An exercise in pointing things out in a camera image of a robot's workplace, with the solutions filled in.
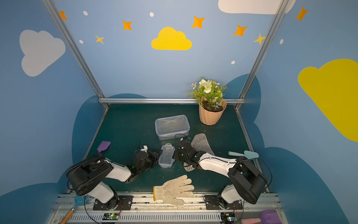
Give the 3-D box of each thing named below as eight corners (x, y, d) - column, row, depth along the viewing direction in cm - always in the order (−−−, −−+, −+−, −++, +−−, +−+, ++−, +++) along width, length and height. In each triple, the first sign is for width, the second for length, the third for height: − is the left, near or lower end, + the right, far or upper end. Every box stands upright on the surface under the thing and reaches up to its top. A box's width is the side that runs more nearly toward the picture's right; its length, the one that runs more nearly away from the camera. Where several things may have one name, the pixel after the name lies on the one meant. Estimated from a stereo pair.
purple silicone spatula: (97, 151, 96) (95, 150, 94) (104, 141, 101) (103, 139, 99) (104, 153, 95) (102, 152, 93) (111, 143, 100) (110, 141, 98)
